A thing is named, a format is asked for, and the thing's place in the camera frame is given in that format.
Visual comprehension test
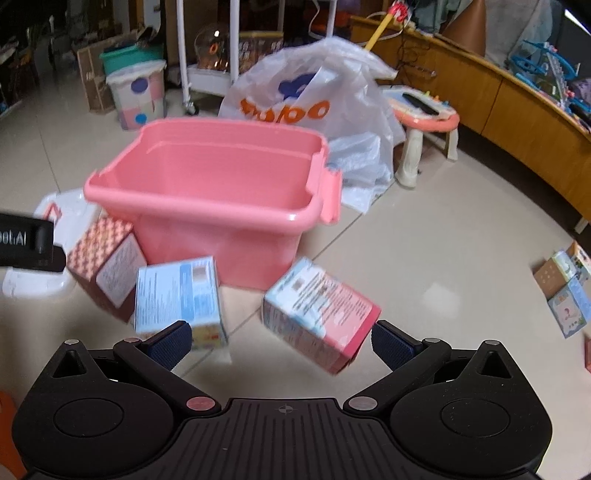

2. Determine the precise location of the black cable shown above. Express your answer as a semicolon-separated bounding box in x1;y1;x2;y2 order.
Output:
399;25;437;80

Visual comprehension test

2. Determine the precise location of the curved wooden desk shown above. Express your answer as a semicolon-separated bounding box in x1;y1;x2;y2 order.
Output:
349;16;591;232

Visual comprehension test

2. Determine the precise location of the red patterned cardboard box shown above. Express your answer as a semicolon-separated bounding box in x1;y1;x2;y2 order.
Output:
66;216;148;324

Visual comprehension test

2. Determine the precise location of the orange object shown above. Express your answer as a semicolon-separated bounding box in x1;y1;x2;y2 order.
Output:
0;391;27;479

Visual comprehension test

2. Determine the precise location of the yellow broom handle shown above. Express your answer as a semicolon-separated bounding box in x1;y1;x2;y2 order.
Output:
363;0;409;51

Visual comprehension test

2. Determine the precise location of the pink toy table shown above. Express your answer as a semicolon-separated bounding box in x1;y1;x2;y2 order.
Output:
382;85;461;188

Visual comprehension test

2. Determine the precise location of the blue track toy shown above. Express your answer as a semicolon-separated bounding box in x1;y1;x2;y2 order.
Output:
505;39;591;125

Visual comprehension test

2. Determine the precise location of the blue and white cardboard box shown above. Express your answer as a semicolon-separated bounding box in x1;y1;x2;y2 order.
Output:
134;257;229;352

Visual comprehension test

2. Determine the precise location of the nut container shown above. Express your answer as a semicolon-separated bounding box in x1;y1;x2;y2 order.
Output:
238;30;284;77

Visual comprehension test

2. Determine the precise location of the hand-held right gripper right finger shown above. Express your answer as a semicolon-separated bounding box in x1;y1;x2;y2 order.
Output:
344;320;533;415

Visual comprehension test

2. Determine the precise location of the white lid with pink handle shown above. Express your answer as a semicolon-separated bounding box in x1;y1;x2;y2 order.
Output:
2;189;105;301

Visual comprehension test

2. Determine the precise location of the white printed plastic bag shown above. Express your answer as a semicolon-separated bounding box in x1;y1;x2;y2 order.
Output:
218;37;407;214

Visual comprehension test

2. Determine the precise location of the brown cardboard box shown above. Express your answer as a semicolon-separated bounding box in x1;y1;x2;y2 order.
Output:
76;30;139;113

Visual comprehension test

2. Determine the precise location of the glass snack jar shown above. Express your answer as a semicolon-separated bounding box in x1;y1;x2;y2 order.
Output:
194;24;232;72

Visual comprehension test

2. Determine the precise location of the pink plastic storage bin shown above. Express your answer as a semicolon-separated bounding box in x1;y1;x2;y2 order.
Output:
84;117;343;291

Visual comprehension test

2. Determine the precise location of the tan picture box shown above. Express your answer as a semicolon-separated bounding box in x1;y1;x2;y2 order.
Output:
533;251;578;301

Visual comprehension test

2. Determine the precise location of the brown cardboard piece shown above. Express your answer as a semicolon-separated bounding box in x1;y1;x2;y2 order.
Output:
443;0;486;54

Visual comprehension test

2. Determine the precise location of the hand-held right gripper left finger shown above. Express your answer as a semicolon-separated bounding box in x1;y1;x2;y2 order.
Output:
45;320;222;415

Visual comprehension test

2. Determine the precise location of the pink and blue cardboard box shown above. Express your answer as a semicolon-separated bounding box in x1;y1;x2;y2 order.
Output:
261;257;382;374

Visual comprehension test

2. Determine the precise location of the teal plastic basket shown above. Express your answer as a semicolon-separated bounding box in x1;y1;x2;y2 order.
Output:
99;44;166;77

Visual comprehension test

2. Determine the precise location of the white rolling cart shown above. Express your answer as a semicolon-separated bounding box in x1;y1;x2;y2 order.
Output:
177;0;338;116

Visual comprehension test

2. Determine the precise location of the polka dot waste bin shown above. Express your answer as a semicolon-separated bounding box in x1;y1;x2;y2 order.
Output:
105;60;167;131

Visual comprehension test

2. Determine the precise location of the light blue picture box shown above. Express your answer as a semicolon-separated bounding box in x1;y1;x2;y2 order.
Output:
547;277;591;340

